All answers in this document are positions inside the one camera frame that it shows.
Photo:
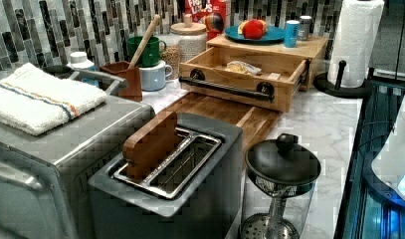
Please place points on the stainless toaster oven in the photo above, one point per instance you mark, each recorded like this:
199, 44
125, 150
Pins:
44, 191

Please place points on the glass jar of grains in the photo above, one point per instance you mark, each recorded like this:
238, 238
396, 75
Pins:
170, 53

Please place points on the wooden drawer cabinet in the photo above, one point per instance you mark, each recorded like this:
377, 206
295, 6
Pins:
313, 50

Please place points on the black metal drawer handle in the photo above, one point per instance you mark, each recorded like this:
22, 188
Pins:
263, 92

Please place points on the silver can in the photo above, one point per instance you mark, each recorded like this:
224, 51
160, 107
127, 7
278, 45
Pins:
304, 27

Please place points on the light blue mug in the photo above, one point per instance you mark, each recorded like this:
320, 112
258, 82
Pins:
154, 78

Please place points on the wooden drawer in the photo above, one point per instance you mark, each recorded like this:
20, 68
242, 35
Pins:
213, 64

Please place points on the black paper towel holder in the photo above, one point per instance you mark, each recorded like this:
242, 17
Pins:
322, 83

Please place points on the wooden cutting board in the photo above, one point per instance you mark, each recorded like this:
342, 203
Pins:
255, 122

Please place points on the glass french press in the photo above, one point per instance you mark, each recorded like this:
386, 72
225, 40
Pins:
279, 181

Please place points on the blue can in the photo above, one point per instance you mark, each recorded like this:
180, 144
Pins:
291, 33

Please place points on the bagged bread in drawer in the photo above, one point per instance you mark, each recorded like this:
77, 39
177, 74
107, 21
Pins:
242, 68

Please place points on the white paper towel roll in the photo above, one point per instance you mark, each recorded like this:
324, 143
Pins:
354, 40

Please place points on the white lidded bottle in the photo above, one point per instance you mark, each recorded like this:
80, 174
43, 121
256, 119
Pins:
79, 60

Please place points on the brown wooden scoop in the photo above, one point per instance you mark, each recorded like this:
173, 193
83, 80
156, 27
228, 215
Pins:
129, 72

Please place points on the green mug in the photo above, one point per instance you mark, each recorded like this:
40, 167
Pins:
150, 55

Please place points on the red toy fruit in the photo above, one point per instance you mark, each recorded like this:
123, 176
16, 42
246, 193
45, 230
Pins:
253, 29

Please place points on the grey two-slot toaster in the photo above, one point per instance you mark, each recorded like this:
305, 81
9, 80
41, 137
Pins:
194, 193

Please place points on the white striped folded towel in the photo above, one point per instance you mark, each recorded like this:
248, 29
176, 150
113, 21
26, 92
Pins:
35, 102

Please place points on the small tan card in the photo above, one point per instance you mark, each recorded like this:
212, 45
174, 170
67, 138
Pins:
274, 76

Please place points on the wooden toast block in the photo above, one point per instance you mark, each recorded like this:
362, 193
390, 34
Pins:
150, 145

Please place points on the white ceramic canister wooden lid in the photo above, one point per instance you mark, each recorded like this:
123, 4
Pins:
192, 37

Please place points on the teal plate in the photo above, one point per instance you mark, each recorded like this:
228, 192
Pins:
273, 35

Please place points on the red cereal box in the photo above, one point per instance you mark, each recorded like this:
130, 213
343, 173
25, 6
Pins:
212, 13

